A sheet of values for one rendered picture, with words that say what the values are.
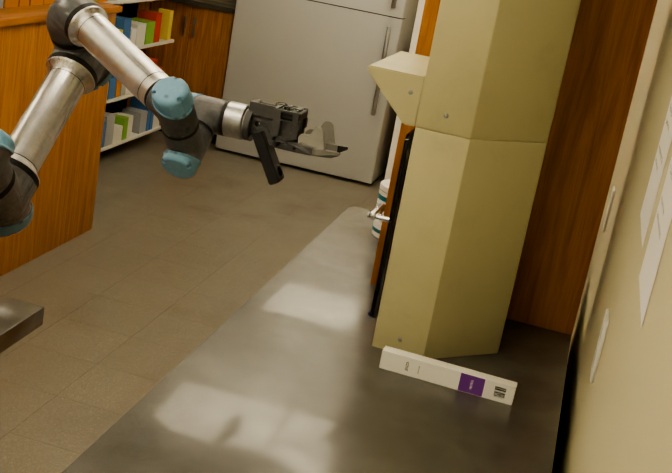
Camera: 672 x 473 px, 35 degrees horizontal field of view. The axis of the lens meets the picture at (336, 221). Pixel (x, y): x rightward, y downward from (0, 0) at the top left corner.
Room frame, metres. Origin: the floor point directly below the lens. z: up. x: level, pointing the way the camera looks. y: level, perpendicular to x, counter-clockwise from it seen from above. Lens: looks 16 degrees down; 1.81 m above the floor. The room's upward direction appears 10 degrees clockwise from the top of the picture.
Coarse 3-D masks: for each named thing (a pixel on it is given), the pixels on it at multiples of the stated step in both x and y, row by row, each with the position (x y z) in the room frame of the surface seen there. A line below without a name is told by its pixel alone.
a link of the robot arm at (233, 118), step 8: (232, 104) 2.19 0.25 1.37; (240, 104) 2.19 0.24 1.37; (224, 112) 2.17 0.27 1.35; (232, 112) 2.17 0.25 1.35; (240, 112) 2.17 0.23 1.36; (224, 120) 2.17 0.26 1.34; (232, 120) 2.16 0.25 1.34; (240, 120) 2.16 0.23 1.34; (224, 128) 2.17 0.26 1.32; (232, 128) 2.16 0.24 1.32; (240, 128) 2.16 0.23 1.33; (232, 136) 2.18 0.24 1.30; (240, 136) 2.17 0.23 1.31
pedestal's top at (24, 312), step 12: (0, 300) 1.96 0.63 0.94; (12, 300) 1.97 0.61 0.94; (0, 312) 1.91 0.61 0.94; (12, 312) 1.92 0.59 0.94; (24, 312) 1.93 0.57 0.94; (36, 312) 1.94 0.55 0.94; (0, 324) 1.85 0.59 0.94; (12, 324) 1.86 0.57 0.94; (24, 324) 1.90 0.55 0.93; (36, 324) 1.95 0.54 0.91; (0, 336) 1.81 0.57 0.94; (12, 336) 1.85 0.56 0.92; (24, 336) 1.90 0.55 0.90; (0, 348) 1.81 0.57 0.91
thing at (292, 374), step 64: (320, 256) 2.59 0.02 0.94; (256, 320) 2.10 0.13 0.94; (320, 320) 2.16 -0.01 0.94; (512, 320) 2.38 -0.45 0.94; (192, 384) 1.75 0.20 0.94; (256, 384) 1.80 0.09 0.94; (320, 384) 1.85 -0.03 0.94; (384, 384) 1.90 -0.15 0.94; (128, 448) 1.49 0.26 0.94; (192, 448) 1.53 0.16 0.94; (256, 448) 1.57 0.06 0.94; (320, 448) 1.60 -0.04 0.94; (384, 448) 1.64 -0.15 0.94; (448, 448) 1.69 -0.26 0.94; (512, 448) 1.73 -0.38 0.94
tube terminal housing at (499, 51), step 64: (448, 0) 2.07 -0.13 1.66; (512, 0) 2.07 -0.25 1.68; (576, 0) 2.15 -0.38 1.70; (448, 64) 2.07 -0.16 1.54; (512, 64) 2.09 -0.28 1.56; (448, 128) 2.06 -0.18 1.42; (512, 128) 2.11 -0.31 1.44; (448, 192) 2.05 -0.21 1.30; (512, 192) 2.13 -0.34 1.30; (448, 256) 2.06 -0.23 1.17; (512, 256) 2.15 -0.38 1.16; (384, 320) 2.07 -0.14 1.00; (448, 320) 2.08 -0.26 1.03
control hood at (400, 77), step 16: (384, 64) 2.15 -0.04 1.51; (400, 64) 2.19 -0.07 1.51; (416, 64) 2.23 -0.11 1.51; (384, 80) 2.09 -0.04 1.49; (400, 80) 2.08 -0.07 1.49; (416, 80) 2.08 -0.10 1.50; (400, 96) 2.08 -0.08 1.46; (416, 96) 2.08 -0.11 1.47; (400, 112) 2.08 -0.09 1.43; (416, 112) 2.07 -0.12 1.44
